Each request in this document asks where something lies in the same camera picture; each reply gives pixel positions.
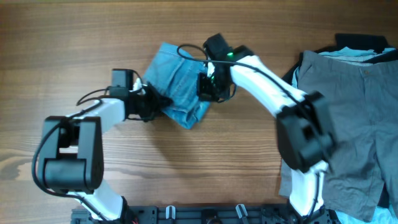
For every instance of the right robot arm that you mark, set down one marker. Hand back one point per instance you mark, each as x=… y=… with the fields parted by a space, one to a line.
x=306 y=138

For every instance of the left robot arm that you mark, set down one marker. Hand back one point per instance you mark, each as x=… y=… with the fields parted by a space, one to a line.
x=69 y=162

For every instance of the light blue denim jeans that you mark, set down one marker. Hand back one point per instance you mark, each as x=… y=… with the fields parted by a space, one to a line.
x=175 y=77

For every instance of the grey folded trousers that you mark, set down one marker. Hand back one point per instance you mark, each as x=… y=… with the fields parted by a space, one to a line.
x=363 y=107

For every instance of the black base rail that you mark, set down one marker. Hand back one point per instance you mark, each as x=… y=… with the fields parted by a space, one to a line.
x=265 y=214

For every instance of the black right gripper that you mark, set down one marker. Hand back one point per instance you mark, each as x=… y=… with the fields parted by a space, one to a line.
x=203 y=89

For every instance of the light blue cloth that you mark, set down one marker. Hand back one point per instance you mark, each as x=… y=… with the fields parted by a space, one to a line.
x=364 y=58

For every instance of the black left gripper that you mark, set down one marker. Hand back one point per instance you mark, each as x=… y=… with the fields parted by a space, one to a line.
x=159 y=102

